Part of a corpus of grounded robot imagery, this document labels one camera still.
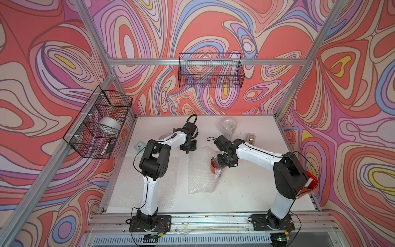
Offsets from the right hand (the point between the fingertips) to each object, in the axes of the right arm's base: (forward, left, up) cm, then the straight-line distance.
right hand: (225, 166), depth 89 cm
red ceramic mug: (+2, +6, +1) cm, 6 cm away
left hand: (+15, +18, -3) cm, 24 cm away
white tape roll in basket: (+11, +58, +29) cm, 66 cm away
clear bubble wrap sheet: (-5, +14, -4) cm, 16 cm away
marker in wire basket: (+1, +58, +23) cm, 62 cm away
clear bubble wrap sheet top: (+26, -5, +5) cm, 27 cm away
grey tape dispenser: (+20, -20, +1) cm, 28 cm away
